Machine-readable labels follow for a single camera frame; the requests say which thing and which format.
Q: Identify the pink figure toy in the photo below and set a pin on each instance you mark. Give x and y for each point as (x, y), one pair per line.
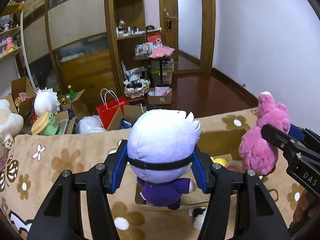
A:
(10, 45)

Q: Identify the black white striped plush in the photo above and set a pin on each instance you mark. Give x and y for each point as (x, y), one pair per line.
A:
(136, 76)

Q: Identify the small wooden table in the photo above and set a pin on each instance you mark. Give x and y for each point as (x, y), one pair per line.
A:
(161, 60)

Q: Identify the person's right hand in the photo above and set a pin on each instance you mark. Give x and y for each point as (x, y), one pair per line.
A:
(301, 207)

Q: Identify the pink bear plush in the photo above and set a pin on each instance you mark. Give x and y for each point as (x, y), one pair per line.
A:
(255, 150)

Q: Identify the green frog burger plush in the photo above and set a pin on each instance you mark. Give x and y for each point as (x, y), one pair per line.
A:
(47, 127)

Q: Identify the clear plastic storage box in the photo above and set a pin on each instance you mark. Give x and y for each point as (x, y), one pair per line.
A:
(167, 76)

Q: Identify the beige floral blanket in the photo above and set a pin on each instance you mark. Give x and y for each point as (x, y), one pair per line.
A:
(75, 160)

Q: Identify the big white-haired plush doll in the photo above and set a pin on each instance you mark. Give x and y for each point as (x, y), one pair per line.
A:
(46, 102)

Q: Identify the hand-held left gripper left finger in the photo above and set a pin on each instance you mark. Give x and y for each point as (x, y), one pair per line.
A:
(116, 167)

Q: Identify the green bottle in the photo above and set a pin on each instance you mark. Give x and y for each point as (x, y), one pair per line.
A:
(71, 93)

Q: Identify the pink cloth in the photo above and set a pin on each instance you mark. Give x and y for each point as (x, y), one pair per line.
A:
(162, 52)

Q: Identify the large white plush toy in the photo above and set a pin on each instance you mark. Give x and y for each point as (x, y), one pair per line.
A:
(10, 125)

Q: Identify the red hanging ornament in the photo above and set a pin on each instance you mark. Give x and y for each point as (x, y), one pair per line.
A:
(169, 25)

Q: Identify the cardboard box with bottles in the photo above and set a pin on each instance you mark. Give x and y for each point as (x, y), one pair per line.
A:
(80, 105)

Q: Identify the pink swirl roll plush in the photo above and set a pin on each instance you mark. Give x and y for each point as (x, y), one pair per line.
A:
(235, 167)

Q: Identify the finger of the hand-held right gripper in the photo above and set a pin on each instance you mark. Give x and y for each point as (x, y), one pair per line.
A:
(297, 132)
(275, 136)

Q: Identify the yellow banana plush pouch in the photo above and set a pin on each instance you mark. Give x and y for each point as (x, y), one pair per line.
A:
(220, 161)

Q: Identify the wooden door with mirror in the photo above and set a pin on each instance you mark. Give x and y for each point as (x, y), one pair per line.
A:
(207, 30)

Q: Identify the small white-haired plush doll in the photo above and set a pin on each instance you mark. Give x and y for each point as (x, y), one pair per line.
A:
(160, 142)

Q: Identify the wall shelf with figurines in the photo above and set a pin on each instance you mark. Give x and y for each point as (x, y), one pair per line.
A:
(10, 30)

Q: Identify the tall open cardboard box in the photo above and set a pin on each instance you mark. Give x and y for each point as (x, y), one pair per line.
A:
(21, 86)

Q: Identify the low cardboard box pink items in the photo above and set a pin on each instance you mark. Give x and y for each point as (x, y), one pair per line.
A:
(160, 98)

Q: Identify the stack of small boxes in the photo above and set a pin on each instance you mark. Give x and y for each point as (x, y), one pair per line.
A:
(143, 49)

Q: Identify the wooden wardrobe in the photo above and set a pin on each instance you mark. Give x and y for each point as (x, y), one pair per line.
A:
(75, 42)

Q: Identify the wooden corner shelf unit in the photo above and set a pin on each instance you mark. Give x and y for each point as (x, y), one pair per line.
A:
(112, 55)

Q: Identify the lace trimmed wicker basket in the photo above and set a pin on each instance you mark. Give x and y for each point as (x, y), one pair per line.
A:
(136, 92)

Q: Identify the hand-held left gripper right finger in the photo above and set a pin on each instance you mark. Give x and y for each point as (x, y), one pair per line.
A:
(200, 170)

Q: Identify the white curved pole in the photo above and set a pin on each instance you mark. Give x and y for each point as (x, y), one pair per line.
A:
(26, 55)

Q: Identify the red paper bag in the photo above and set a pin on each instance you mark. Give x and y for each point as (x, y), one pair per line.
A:
(110, 112)

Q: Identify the small cardboard box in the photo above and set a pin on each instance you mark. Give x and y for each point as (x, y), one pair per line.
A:
(67, 123)

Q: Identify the cardboard box with blue items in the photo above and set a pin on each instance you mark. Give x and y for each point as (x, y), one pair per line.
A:
(132, 113)

